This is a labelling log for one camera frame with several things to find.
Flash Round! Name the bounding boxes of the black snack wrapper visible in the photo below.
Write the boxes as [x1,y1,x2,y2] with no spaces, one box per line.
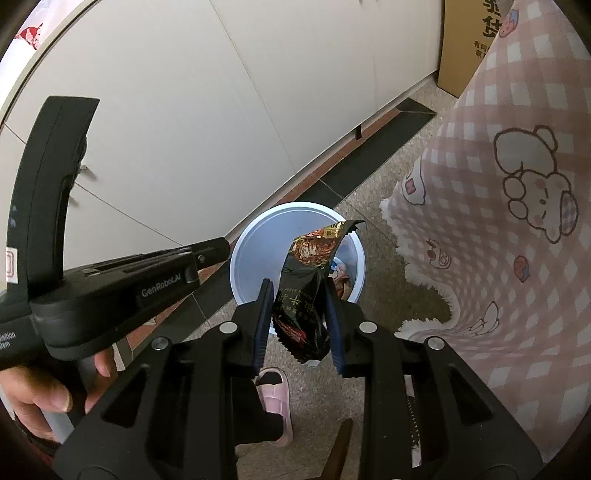
[271,220,362,364]

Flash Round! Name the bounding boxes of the blue cookie wrapper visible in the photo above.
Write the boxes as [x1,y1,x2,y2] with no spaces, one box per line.
[329,257,366,303]

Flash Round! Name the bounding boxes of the light blue trash bin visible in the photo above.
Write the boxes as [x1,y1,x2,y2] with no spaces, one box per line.
[228,201,368,368]

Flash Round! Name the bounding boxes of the person's left hand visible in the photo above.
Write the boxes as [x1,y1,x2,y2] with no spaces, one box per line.
[0,347,119,441]

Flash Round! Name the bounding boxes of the pink slipper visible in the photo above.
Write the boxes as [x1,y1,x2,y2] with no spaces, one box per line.
[256,367,294,447]

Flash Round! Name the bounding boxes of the pink checked bear cloth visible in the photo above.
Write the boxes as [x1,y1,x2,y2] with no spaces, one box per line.
[381,1,590,461]

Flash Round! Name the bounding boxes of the white low cabinet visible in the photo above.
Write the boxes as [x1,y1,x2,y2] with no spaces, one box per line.
[1,1,443,266]

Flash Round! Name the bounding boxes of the white red plastic bag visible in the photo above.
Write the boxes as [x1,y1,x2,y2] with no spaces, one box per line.
[14,0,79,50]

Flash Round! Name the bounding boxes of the brown cardboard box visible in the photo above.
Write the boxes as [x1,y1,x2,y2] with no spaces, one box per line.
[437,0,513,98]

